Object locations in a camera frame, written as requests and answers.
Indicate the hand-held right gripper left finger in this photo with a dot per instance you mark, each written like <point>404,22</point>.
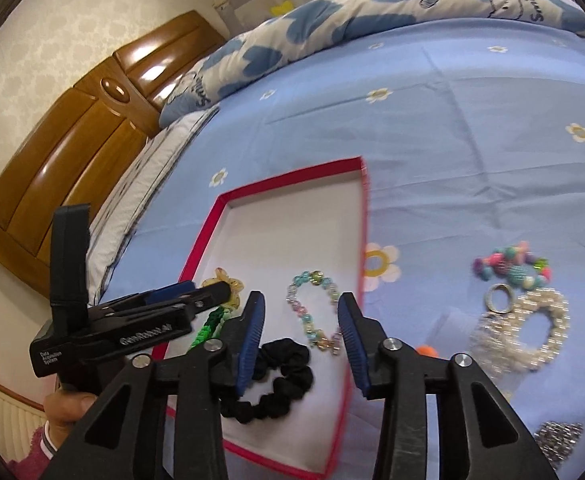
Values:
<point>252,340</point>

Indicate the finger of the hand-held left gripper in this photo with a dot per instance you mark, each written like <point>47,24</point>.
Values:
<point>212,295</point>
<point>172,290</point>

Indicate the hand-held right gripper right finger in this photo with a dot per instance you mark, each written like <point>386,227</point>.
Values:
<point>352,340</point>

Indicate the black scrunchie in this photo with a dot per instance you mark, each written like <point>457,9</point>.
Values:
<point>292,360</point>

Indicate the red shallow box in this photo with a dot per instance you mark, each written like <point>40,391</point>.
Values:
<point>292,220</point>

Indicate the person's left forearm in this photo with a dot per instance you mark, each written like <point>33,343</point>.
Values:
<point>35,442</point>

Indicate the person's left hand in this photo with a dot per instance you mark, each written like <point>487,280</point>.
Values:
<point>70,407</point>

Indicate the small orange ball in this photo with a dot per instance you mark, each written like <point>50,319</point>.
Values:
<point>427,351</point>

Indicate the wooden headboard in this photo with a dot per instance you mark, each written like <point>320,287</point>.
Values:
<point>72,150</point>

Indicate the blue floral bed sheet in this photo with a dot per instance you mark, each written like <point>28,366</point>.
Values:
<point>447,135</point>

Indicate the small yellow toy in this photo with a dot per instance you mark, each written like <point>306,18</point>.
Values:
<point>281,7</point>

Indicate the blue heart pattern pillow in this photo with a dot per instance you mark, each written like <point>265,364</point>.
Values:
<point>322,15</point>

